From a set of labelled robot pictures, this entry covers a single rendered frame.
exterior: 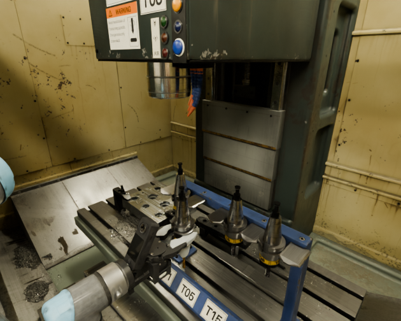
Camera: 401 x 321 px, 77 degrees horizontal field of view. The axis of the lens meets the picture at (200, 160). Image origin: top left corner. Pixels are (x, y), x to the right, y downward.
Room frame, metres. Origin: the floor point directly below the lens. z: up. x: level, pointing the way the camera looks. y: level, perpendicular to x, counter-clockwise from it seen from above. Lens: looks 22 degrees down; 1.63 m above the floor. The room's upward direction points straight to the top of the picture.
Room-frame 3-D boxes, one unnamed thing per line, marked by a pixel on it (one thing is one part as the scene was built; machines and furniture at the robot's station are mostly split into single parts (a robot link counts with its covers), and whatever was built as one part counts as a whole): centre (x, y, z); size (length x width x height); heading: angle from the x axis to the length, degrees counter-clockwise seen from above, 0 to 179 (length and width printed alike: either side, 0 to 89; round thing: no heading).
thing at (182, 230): (0.57, 0.05, 1.21); 0.06 x 0.06 x 0.03
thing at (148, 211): (1.06, 0.20, 0.96); 0.29 x 0.23 x 0.05; 46
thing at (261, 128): (1.28, -0.19, 1.16); 0.48 x 0.05 x 0.51; 46
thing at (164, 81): (0.96, 0.12, 1.56); 0.16 x 0.16 x 0.12
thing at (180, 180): (0.72, 0.06, 1.26); 0.04 x 0.04 x 0.07
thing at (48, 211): (1.42, 0.60, 0.75); 0.89 x 0.67 x 0.26; 136
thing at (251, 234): (0.53, -0.13, 1.21); 0.07 x 0.05 x 0.01; 136
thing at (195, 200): (0.68, 0.02, 1.21); 0.07 x 0.05 x 0.01; 136
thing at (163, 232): (0.57, 0.09, 1.17); 0.09 x 0.03 x 0.06; 149
